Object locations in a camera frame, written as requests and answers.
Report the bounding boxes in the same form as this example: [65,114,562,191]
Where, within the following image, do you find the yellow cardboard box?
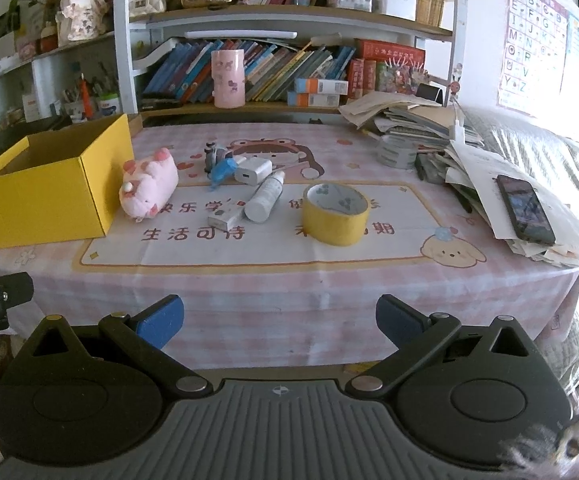
[0,113,135,250]

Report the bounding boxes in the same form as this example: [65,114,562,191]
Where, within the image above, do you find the thick red dictionary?
[357,40,426,66]

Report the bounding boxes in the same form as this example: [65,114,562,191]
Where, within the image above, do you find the black phone stand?
[416,82,445,107]

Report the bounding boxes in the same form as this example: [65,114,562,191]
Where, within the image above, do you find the grey tape roll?
[375,135,419,170]

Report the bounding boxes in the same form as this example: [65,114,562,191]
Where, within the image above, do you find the white pen holder box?
[372,0,419,22]

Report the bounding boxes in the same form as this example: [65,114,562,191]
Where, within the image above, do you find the white jar green lid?
[94,92,122,116]

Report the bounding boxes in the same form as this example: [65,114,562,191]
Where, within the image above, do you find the white plug adapter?
[450,105,466,142]

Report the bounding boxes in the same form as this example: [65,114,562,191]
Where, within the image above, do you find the desktop with pink checked cloth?
[0,122,579,368]

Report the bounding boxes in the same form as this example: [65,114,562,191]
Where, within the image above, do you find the white charger block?
[234,156,274,185]

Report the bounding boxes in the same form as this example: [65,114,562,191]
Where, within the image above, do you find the white bookshelf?
[112,0,463,117]

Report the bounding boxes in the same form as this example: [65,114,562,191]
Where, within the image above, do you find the row of colourful books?
[142,40,357,103]

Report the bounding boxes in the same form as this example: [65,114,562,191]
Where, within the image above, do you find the white printed desk mat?
[72,180,490,273]

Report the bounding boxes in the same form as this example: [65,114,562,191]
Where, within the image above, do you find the alphabet wall poster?
[497,0,570,116]

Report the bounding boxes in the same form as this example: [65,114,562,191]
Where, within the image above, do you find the pink pig plush toy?
[118,147,179,221]

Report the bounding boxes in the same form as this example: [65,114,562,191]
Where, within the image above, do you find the black smartphone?
[497,174,556,247]

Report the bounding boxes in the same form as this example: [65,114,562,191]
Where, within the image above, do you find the upright red books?
[348,59,377,100]

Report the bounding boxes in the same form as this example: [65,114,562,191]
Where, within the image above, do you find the yellow tape roll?
[302,183,371,247]

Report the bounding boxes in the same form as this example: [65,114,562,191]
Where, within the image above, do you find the pink cylindrical holder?
[212,50,246,109]

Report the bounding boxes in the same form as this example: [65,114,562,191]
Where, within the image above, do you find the small white rectangular box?
[208,199,247,231]

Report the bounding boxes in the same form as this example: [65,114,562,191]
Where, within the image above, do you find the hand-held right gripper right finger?
[345,294,538,402]

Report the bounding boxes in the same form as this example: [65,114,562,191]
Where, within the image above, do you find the blue plastic toy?
[208,159,235,192]

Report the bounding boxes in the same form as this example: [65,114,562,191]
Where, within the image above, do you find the white cup with pens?
[64,87,86,124]

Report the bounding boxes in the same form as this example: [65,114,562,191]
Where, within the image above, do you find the white plastic bottle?
[244,171,287,223]

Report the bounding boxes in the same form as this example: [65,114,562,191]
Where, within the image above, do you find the red slim bottle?
[80,77,93,120]

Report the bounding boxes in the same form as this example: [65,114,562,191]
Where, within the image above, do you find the orange and white carton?
[294,78,349,95]

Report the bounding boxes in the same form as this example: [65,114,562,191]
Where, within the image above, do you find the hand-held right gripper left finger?
[20,294,215,402]

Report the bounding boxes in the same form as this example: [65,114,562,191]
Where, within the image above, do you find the white floral figurine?
[60,0,109,42]

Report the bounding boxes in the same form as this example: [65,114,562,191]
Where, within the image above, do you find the red round bottle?
[38,22,59,54]

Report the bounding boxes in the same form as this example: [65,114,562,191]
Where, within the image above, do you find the white side shelf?
[0,30,120,136]

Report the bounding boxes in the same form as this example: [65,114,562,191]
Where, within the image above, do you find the fluffy grey sleeve cuff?
[499,410,579,480]

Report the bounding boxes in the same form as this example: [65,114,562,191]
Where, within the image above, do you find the pile of papers and notebooks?
[339,92,579,268]

